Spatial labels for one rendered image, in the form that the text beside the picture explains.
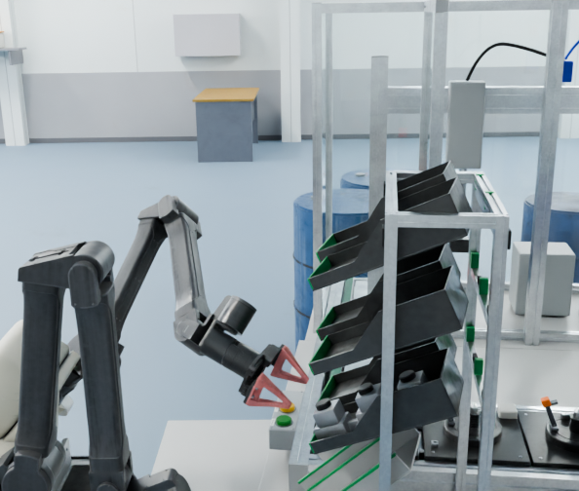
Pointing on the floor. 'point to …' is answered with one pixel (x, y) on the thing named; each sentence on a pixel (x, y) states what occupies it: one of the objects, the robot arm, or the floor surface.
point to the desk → (226, 124)
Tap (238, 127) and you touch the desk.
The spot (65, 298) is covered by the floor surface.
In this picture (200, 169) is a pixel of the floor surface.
